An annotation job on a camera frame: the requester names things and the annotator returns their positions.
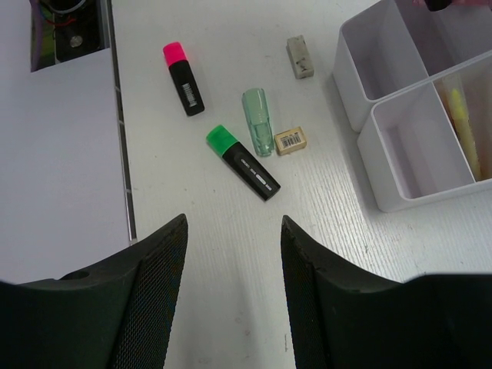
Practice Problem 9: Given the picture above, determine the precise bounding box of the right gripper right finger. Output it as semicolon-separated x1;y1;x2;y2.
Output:
281;217;491;368

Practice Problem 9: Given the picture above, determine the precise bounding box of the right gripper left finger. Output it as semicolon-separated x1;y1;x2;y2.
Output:
1;214;188;368

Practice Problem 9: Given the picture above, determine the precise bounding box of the yellow thin pen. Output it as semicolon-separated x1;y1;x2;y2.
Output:
448;88;482;181

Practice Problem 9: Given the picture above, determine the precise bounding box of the green transparent highlighter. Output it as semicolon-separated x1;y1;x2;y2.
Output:
241;88;274;157

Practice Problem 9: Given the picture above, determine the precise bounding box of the right white organizer box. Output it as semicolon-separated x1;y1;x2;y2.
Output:
357;53;491;212

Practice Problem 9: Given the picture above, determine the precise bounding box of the white organizer box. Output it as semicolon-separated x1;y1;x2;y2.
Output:
333;1;491;132
357;53;491;212

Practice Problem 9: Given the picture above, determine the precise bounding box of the small tan eraser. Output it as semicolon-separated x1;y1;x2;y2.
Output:
274;127;307;156

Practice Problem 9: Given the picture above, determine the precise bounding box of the green black highlighter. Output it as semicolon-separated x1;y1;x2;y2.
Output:
206;125;281;201

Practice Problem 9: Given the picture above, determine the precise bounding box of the pink black highlighter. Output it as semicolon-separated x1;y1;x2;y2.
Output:
163;42;205;117

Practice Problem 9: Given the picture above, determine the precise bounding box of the grey eraser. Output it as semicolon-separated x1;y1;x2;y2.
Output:
286;35;314;79

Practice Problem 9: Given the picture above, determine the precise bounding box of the left white organizer box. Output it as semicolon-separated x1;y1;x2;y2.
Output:
333;1;491;132

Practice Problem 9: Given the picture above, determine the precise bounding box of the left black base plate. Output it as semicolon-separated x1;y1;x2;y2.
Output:
30;0;111;71

